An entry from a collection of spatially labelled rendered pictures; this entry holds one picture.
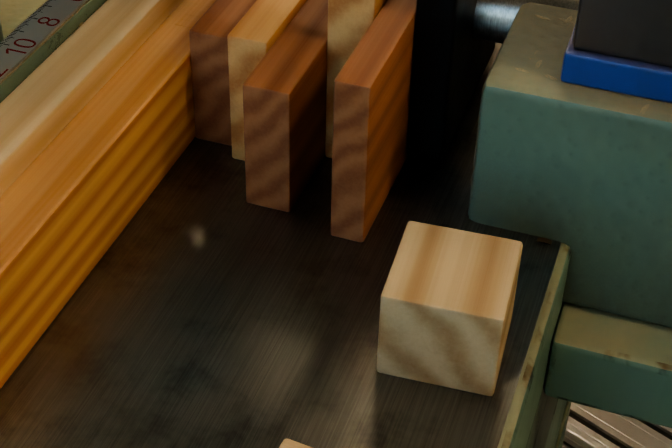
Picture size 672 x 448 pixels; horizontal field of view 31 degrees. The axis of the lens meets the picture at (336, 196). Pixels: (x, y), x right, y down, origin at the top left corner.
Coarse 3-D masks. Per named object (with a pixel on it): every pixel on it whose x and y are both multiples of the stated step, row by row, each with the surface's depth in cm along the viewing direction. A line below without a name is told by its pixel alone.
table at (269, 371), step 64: (192, 192) 46; (320, 192) 46; (448, 192) 46; (128, 256) 43; (192, 256) 43; (256, 256) 43; (320, 256) 43; (384, 256) 43; (64, 320) 40; (128, 320) 40; (192, 320) 40; (256, 320) 40; (320, 320) 40; (512, 320) 41; (576, 320) 45; (640, 320) 45; (64, 384) 38; (128, 384) 38; (192, 384) 38; (256, 384) 38; (320, 384) 38; (384, 384) 38; (512, 384) 38; (576, 384) 45; (640, 384) 44
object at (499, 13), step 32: (448, 0) 42; (480, 0) 46; (512, 0) 46; (544, 0) 46; (576, 0) 45; (416, 32) 44; (448, 32) 43; (480, 32) 47; (416, 64) 44; (448, 64) 44; (480, 64) 50; (416, 96) 45; (448, 96) 45; (416, 128) 46; (448, 128) 46
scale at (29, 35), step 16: (48, 0) 46; (64, 0) 46; (80, 0) 46; (32, 16) 45; (48, 16) 45; (64, 16) 45; (16, 32) 44; (32, 32) 44; (48, 32) 44; (0, 48) 43; (16, 48) 43; (32, 48) 43; (0, 64) 42; (16, 64) 42; (0, 80) 41
